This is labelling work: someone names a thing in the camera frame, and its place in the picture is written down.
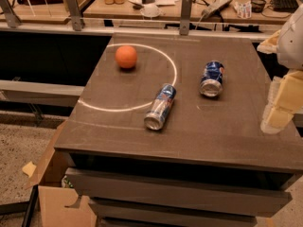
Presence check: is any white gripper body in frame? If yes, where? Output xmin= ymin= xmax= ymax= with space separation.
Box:
xmin=276 ymin=5 xmax=303 ymax=70

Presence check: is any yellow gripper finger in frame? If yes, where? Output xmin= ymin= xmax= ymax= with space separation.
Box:
xmin=257 ymin=30 xmax=280 ymax=54
xmin=260 ymin=70 xmax=303 ymax=134

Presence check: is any blue pepsi can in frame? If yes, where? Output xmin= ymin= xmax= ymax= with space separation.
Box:
xmin=199 ymin=61 xmax=224 ymax=97

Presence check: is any slim red bull can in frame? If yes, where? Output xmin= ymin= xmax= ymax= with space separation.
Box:
xmin=144 ymin=84 xmax=176 ymax=131

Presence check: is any black mesh cup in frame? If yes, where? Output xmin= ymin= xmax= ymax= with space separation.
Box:
xmin=251 ymin=0 xmax=266 ymax=13

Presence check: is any white red packet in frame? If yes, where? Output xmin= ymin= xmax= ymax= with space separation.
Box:
xmin=234 ymin=1 xmax=252 ymax=19

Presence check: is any black keyboard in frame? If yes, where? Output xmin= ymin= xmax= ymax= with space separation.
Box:
xmin=271 ymin=0 xmax=298 ymax=12

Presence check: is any grey power strip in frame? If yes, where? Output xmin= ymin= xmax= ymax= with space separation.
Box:
xmin=202 ymin=0 xmax=233 ymax=19

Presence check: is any dark drawer cabinet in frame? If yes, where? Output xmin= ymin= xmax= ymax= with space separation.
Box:
xmin=55 ymin=34 xmax=303 ymax=227

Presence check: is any white bowl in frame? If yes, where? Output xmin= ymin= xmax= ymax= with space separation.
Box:
xmin=140 ymin=4 xmax=162 ymax=18

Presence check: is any orange fruit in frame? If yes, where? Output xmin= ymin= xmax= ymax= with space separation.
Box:
xmin=115 ymin=45 xmax=137 ymax=69

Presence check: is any cardboard box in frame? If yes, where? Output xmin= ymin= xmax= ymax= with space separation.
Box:
xmin=26 ymin=121 xmax=97 ymax=227

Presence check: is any metal railing post right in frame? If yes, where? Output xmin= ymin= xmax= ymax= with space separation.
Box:
xmin=179 ymin=0 xmax=192 ymax=35

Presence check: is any metal railing post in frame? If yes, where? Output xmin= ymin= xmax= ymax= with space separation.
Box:
xmin=66 ymin=0 xmax=83 ymax=31
xmin=179 ymin=0 xmax=192 ymax=35
xmin=0 ymin=0 xmax=21 ymax=28

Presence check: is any metal railing post middle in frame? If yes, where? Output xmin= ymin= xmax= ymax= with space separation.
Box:
xmin=66 ymin=0 xmax=83 ymax=31

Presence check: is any metal railing post left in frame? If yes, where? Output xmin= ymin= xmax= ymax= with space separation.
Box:
xmin=0 ymin=0 xmax=21 ymax=28

